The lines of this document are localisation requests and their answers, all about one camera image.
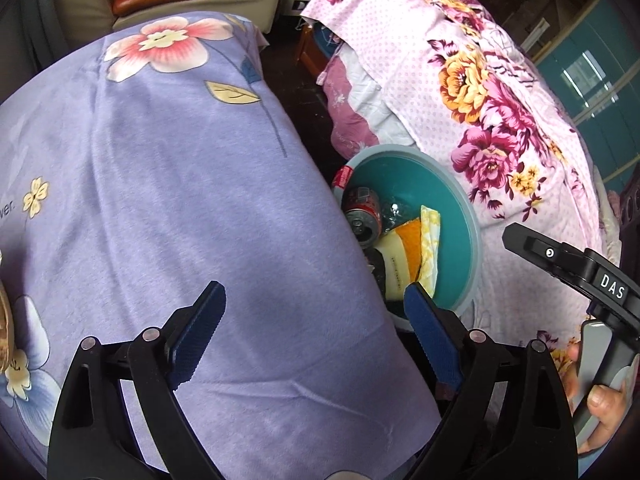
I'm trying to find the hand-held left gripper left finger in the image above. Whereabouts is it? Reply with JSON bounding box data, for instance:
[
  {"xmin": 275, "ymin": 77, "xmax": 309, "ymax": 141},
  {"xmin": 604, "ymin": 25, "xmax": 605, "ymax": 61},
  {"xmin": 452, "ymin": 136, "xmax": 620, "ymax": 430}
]
[{"xmin": 47, "ymin": 281, "xmax": 227, "ymax": 480}]

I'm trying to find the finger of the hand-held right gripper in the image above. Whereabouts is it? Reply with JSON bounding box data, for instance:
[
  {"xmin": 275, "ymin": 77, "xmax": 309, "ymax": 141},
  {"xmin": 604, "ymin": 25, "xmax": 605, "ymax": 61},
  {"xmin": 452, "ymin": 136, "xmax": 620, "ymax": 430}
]
[{"xmin": 501, "ymin": 222, "xmax": 597, "ymax": 286}]

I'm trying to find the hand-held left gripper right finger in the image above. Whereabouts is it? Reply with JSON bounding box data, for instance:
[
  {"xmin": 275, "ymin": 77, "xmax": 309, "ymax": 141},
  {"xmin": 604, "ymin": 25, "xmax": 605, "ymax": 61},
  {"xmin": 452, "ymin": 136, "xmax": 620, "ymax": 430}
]
[{"xmin": 400, "ymin": 282, "xmax": 581, "ymax": 480}]

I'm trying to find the yellow wrapper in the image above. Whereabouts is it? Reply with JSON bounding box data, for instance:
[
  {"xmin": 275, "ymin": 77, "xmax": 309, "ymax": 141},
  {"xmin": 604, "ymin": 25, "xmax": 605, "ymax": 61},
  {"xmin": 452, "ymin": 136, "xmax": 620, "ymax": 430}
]
[{"xmin": 417, "ymin": 205, "xmax": 442, "ymax": 296}]

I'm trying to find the orange snack bag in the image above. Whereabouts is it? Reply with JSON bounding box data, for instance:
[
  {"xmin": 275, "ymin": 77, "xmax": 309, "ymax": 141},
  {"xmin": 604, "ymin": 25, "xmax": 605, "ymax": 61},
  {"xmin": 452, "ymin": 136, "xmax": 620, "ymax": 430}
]
[{"xmin": 371, "ymin": 219, "xmax": 426, "ymax": 303}]

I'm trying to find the teal plastic basin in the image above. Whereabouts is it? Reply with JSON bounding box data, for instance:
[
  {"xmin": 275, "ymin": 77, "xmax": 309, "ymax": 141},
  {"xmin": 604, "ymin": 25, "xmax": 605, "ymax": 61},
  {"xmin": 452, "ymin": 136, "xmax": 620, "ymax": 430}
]
[{"xmin": 332, "ymin": 144, "xmax": 483, "ymax": 332}]

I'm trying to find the red drink can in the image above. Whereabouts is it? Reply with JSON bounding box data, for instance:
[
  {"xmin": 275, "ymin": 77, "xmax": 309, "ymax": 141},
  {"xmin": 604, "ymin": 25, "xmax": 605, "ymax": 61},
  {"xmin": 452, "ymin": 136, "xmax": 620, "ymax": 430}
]
[{"xmin": 344, "ymin": 186, "xmax": 383, "ymax": 248}]

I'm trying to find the person's right hand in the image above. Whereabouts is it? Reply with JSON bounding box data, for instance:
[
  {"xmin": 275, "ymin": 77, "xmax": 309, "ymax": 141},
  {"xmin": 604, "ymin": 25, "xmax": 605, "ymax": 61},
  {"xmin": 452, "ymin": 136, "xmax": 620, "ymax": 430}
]
[{"xmin": 564, "ymin": 341, "xmax": 635, "ymax": 456}]

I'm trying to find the dark wooden furniture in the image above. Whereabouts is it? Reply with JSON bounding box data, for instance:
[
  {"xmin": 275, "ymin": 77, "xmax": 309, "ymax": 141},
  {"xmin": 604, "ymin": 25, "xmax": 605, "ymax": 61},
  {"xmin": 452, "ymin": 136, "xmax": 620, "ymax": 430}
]
[{"xmin": 607, "ymin": 160, "xmax": 640, "ymax": 241}]

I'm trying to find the clear plastic bottle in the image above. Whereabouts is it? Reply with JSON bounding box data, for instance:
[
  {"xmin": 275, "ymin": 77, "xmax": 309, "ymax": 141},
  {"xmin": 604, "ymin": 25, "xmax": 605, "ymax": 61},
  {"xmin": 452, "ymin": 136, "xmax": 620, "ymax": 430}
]
[{"xmin": 380, "ymin": 195, "xmax": 416, "ymax": 233}]

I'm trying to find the purple floral blanket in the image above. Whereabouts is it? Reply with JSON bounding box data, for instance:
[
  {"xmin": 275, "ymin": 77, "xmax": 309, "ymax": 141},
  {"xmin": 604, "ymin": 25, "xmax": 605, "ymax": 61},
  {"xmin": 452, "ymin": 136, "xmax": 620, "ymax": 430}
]
[{"xmin": 0, "ymin": 10, "xmax": 443, "ymax": 480}]

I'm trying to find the teal cabinet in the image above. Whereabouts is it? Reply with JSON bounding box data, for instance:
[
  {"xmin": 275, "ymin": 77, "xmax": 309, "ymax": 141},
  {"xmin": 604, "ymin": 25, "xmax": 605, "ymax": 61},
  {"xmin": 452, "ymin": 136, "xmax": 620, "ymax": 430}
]
[{"xmin": 520, "ymin": 0, "xmax": 640, "ymax": 186}]

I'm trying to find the brown woven object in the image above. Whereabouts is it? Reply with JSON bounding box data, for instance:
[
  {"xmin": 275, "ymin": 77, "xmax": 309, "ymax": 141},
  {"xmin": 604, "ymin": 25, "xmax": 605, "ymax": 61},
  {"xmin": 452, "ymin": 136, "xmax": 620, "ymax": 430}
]
[{"xmin": 0, "ymin": 250, "xmax": 18, "ymax": 371}]

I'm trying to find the white cloth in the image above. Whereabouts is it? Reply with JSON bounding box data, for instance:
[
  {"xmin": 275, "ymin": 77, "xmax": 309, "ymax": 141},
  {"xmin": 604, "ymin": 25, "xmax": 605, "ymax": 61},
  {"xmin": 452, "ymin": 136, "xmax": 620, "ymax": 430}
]
[{"xmin": 345, "ymin": 45, "xmax": 416, "ymax": 146}]

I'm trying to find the pink quilt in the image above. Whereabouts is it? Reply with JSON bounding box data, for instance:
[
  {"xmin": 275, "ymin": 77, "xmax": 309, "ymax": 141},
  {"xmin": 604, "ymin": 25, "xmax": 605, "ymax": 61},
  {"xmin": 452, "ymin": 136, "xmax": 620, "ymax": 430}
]
[{"xmin": 316, "ymin": 55, "xmax": 381, "ymax": 158}]

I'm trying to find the pink floral bedsheet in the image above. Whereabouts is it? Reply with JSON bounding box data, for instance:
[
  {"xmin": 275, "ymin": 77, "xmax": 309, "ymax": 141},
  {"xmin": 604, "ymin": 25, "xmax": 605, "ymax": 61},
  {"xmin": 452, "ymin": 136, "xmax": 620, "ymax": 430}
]
[{"xmin": 300, "ymin": 0, "xmax": 626, "ymax": 376}]

